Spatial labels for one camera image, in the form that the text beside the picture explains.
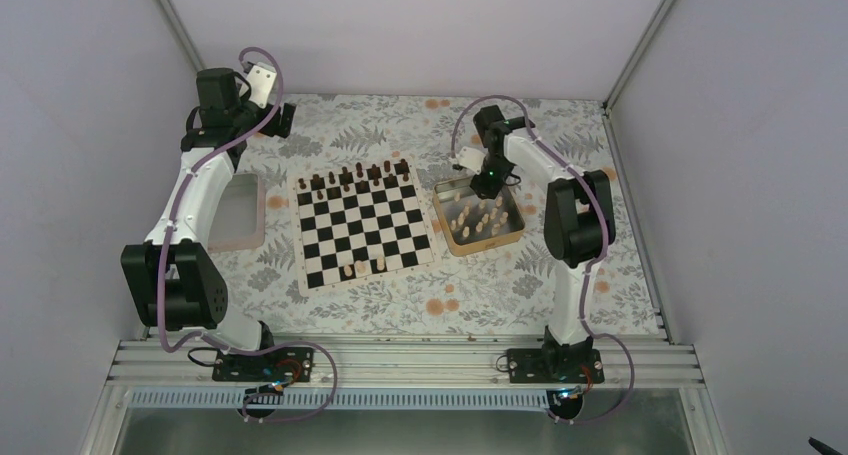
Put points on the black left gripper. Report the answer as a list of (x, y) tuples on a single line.
[(282, 130)]

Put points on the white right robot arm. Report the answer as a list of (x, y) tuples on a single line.
[(578, 225)]

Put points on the pink tin lid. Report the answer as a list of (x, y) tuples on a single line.
[(240, 220)]

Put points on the aluminium rail frame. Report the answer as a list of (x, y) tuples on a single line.
[(451, 362)]

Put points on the gold metal tin tray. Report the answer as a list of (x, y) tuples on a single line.
[(470, 224)]

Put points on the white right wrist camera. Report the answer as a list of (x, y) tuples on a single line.
[(471, 159)]

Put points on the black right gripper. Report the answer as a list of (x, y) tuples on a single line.
[(490, 189)]

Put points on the black white chessboard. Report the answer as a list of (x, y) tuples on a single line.
[(359, 212)]

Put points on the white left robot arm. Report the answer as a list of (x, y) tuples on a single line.
[(173, 282)]

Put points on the floral patterned table mat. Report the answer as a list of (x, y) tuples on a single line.
[(506, 290)]

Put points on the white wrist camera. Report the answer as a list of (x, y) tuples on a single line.
[(471, 159), (261, 79)]

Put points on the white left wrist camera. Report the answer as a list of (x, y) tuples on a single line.
[(261, 79)]

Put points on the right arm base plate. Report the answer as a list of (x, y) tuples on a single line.
[(566, 365)]

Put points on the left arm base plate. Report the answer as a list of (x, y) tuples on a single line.
[(293, 364)]

